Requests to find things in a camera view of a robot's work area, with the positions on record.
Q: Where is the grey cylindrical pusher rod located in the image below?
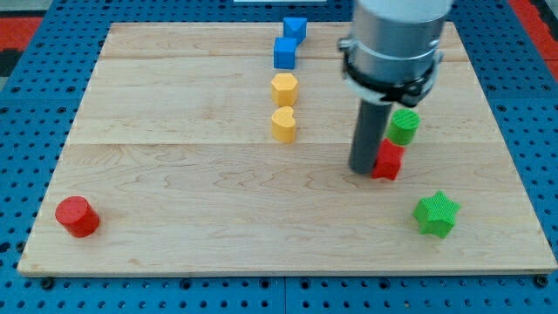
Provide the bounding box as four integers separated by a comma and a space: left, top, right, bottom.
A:
349, 99, 392, 174

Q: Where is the green cylinder block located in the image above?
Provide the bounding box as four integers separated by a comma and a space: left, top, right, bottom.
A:
385, 109, 421, 147

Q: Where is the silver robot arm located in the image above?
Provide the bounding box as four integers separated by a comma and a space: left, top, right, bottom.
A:
337, 0, 453, 174

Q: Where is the red star block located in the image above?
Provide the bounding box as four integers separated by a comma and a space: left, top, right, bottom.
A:
371, 138, 405, 181

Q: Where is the yellow heart block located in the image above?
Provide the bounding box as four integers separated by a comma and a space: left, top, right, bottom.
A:
271, 106, 296, 143

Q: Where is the yellow hexagon block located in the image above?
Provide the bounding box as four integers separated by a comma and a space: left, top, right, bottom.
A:
270, 73, 299, 107

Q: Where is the green star block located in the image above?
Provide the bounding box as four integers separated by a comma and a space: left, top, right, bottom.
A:
412, 190, 461, 238

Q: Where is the blue cube block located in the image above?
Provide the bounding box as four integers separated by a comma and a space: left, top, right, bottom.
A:
273, 38, 297, 70

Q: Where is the blue triangle block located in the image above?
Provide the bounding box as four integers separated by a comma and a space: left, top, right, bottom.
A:
282, 17, 308, 45

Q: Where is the wooden board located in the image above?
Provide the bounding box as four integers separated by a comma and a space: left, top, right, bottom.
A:
17, 23, 557, 277

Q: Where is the red cylinder block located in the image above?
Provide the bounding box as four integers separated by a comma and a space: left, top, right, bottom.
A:
55, 195, 100, 238

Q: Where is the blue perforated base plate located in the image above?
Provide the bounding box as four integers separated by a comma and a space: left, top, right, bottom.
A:
1, 0, 557, 313

